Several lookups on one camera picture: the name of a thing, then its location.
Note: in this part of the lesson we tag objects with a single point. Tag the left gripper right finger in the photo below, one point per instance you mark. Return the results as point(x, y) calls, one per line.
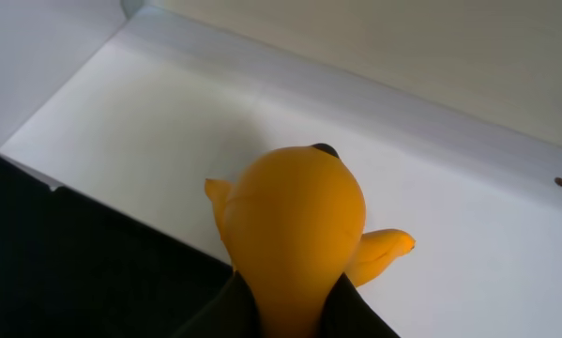
point(351, 314)

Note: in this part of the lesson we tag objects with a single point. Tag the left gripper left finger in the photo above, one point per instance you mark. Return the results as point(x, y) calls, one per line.
point(231, 312)

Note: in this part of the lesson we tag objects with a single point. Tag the orange rubber dinosaur toy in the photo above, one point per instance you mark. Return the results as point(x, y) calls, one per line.
point(294, 220)

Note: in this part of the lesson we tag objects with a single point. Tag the white shelf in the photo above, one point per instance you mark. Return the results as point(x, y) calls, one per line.
point(449, 188)

